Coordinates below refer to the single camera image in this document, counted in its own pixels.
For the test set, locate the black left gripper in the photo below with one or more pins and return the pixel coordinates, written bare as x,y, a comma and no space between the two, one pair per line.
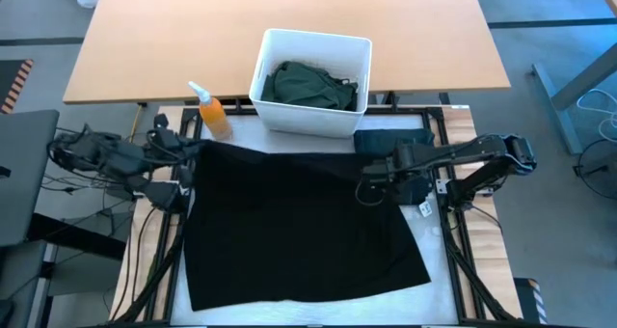
169,141

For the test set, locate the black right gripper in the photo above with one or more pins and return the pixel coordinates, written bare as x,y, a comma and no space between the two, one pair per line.
381,173

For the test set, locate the blue denim jeans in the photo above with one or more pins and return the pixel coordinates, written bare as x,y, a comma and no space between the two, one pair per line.
381,142

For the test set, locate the black towel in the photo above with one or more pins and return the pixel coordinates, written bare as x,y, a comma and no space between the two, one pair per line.
299,231

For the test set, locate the dark green garment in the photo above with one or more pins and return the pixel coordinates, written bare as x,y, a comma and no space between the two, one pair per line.
303,87

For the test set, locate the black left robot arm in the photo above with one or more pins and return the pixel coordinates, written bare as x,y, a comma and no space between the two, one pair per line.
111,159

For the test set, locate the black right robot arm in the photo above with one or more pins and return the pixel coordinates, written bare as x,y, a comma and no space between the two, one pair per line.
482,154

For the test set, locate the orange spray bottle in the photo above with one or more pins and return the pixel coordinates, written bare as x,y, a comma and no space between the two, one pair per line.
216,118

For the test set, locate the white paper tag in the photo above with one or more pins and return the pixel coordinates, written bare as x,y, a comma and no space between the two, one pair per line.
425,208

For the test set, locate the white perforated plastic basket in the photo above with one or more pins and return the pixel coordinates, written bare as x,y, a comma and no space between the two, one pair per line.
308,123

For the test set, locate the brown wooden desk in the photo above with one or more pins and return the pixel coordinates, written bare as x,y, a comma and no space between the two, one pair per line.
169,38

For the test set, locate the dark grey flat panel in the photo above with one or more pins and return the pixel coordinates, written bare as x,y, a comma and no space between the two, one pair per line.
26,173

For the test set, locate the person's foot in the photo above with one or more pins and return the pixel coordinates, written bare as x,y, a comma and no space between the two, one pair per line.
88,1

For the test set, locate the hazard striped floor mat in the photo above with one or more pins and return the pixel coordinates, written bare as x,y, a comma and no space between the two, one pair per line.
17,84

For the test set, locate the hazard striped block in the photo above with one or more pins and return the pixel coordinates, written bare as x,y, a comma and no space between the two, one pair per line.
532,299

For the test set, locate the grey desk leg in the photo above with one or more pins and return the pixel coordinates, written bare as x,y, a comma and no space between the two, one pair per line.
578,84

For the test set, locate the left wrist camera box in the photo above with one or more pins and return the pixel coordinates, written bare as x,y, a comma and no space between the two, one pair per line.
160,121

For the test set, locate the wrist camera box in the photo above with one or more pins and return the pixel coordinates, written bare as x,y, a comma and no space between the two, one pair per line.
160,121
415,188

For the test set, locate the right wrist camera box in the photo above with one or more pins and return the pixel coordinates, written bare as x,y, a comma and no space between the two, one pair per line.
415,188

